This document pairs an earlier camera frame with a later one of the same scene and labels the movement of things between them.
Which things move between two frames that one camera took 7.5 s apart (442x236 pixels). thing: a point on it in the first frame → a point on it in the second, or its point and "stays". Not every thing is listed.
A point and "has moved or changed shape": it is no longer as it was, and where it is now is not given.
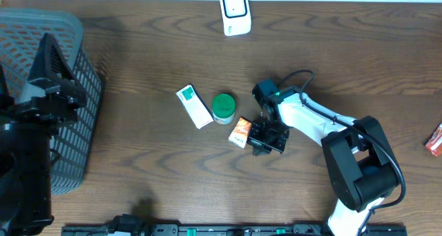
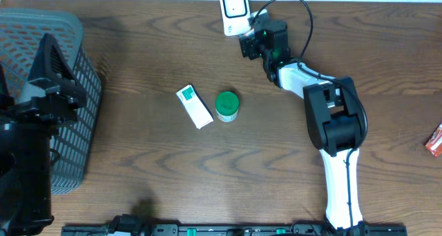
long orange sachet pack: (434, 143) stays
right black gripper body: (265, 134) → (253, 45)
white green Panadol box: (195, 106) stays
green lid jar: (223, 108) has moved or changed shape
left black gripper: (48, 100) stays
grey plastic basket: (21, 32) stays
